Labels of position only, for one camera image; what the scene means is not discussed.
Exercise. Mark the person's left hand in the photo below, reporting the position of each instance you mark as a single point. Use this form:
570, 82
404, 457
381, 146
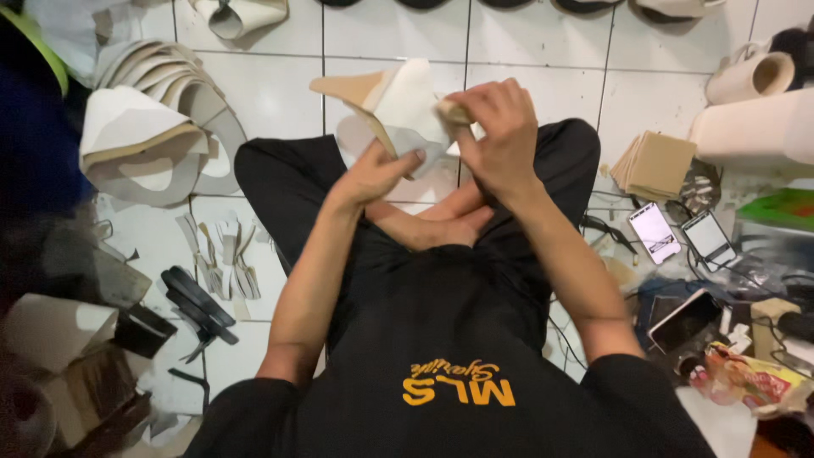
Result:
372, 178

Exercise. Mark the person's right hand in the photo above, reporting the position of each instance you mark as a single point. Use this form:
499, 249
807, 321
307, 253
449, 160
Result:
502, 140

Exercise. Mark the person's right fingers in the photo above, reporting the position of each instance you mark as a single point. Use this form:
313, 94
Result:
493, 102

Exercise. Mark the beige and white shoe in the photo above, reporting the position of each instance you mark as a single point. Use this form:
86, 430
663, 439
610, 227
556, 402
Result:
413, 102

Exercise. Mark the row of black shoe soles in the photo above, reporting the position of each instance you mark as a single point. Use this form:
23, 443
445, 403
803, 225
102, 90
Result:
470, 3

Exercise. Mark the person's bare foot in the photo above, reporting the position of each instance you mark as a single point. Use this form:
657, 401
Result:
426, 229
455, 203

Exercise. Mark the stack of tan card squares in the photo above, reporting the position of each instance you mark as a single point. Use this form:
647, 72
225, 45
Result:
658, 165

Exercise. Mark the beige shoe upper with sole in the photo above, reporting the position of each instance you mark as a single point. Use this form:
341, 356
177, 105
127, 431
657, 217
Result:
674, 7

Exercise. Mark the smartphone with white case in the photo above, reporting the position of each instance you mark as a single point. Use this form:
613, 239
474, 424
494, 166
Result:
655, 232

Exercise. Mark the person's black trousers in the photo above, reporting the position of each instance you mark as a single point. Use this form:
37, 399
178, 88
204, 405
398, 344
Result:
286, 184

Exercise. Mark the person's black shirt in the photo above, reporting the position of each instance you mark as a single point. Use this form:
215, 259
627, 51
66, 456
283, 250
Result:
445, 356

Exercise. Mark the small beige material roll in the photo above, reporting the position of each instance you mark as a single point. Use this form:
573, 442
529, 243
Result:
753, 77

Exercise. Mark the large beige material roll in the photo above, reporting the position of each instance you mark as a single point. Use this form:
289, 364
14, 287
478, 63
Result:
757, 130

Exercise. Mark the curled white shoe upper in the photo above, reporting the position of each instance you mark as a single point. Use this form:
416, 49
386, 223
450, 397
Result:
241, 16

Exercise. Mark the large smartphone with dark screen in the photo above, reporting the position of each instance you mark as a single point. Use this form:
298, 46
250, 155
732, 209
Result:
685, 321

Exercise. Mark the green packet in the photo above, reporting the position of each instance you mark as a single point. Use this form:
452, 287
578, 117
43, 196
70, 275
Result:
779, 210

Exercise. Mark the pile of white shoe uppers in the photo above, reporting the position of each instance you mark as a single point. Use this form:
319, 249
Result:
159, 127

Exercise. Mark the yellow and red snack bag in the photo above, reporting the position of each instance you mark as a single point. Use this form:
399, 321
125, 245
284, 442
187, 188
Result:
750, 381

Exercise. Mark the blue cloth with green band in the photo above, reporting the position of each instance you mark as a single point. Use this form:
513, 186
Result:
32, 114

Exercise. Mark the white folded card sheet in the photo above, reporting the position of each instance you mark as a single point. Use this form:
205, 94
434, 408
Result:
57, 327

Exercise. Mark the brown cardboard box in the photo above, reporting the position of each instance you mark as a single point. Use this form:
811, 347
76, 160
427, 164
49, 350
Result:
76, 381

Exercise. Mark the smartphone with black frame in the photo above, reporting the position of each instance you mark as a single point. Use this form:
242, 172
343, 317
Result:
708, 238

